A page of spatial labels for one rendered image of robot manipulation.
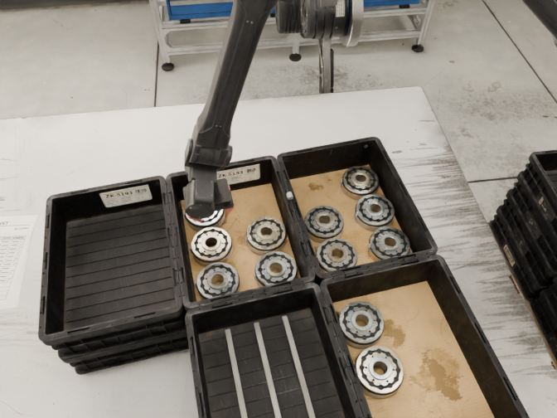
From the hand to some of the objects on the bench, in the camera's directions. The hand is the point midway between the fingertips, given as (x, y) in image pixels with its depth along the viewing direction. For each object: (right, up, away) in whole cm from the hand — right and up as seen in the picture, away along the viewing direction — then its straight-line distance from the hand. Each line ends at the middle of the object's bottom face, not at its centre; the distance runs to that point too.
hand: (213, 215), depth 113 cm
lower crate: (-24, -22, +15) cm, 36 cm away
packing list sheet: (-68, -13, +21) cm, 72 cm away
